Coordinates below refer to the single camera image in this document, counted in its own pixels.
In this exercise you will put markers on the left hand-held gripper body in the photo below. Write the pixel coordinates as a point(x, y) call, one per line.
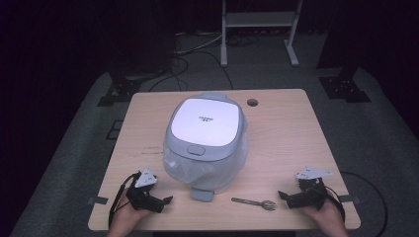
point(141, 197)

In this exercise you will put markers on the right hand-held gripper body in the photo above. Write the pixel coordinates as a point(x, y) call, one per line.
point(308, 196)

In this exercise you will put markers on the grey plastic fork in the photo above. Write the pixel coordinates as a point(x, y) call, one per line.
point(250, 202)

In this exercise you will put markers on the grey pedal trash can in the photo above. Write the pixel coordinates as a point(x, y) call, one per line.
point(206, 126)

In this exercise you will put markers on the person's left hand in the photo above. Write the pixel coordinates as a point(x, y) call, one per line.
point(125, 220)

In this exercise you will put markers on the person's right hand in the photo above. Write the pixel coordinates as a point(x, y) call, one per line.
point(327, 220)

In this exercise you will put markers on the clear plastic bin liner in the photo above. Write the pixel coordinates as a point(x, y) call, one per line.
point(184, 173)

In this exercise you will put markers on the grey tape strip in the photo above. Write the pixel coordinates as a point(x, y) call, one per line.
point(98, 200)
point(350, 198)

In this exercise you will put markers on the black stand base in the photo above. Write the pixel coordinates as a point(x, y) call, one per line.
point(123, 87)
point(344, 89)

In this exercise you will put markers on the white metal stand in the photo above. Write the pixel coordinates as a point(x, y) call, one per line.
point(260, 19)

